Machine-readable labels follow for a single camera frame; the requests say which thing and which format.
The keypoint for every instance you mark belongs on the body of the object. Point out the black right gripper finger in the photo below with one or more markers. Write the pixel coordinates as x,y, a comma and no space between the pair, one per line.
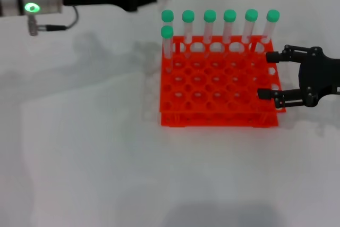
273,57
267,94

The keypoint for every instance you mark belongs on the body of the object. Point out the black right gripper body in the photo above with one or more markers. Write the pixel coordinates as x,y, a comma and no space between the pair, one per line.
318,78

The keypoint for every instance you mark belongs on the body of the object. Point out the orange test tube rack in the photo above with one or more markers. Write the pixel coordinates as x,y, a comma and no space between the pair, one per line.
212,86

